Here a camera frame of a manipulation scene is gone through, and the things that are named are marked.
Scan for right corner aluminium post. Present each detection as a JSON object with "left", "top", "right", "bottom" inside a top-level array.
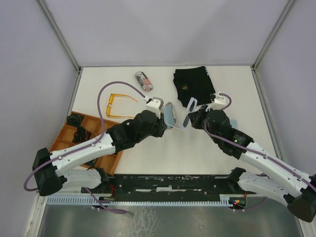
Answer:
[{"left": 251, "top": 0, "right": 297, "bottom": 70}]

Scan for corner aluminium post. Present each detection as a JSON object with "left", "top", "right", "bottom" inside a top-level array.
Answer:
[
  {"left": 251, "top": 0, "right": 297, "bottom": 70},
  {"left": 36, "top": 0, "right": 81, "bottom": 72}
]

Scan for white frame sunglasses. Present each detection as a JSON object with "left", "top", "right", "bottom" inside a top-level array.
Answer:
[{"left": 169, "top": 97, "right": 198, "bottom": 130}]

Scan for flag print glasses case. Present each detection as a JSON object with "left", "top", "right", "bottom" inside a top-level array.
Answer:
[{"left": 135, "top": 71, "right": 154, "bottom": 92}]

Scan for aluminium frame rail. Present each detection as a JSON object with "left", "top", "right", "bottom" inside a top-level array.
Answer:
[{"left": 37, "top": 175, "right": 303, "bottom": 196}]

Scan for orange sunglasses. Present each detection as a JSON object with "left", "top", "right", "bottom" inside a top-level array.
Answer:
[{"left": 106, "top": 93, "right": 138, "bottom": 119}]

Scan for left corner aluminium post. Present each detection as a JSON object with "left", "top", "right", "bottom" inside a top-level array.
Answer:
[{"left": 36, "top": 0, "right": 81, "bottom": 72}]

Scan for black folded cloth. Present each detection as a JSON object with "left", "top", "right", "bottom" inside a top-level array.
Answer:
[{"left": 173, "top": 66, "right": 215, "bottom": 107}]

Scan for black sunglasses in tray middle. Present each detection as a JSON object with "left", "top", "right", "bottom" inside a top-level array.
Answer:
[{"left": 73, "top": 126, "right": 91, "bottom": 144}]

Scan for map print glasses case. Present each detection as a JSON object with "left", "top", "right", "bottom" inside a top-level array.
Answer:
[{"left": 163, "top": 102, "right": 176, "bottom": 129}]

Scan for light blue cable duct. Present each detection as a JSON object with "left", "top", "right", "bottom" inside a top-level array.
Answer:
[{"left": 46, "top": 195, "right": 235, "bottom": 206}]

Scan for light blue cleaning cloth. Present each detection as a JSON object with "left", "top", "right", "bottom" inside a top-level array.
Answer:
[{"left": 163, "top": 105, "right": 174, "bottom": 128}]

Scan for black sunglasses in tray corner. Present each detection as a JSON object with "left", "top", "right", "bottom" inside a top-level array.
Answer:
[{"left": 66, "top": 114, "right": 83, "bottom": 127}]

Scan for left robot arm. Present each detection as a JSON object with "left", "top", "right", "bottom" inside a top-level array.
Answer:
[{"left": 32, "top": 110, "right": 167, "bottom": 197}]

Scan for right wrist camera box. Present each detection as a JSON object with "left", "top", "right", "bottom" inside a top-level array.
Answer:
[{"left": 209, "top": 92, "right": 229, "bottom": 110}]

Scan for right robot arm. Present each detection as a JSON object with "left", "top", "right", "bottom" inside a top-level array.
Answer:
[{"left": 188, "top": 106, "right": 316, "bottom": 223}]

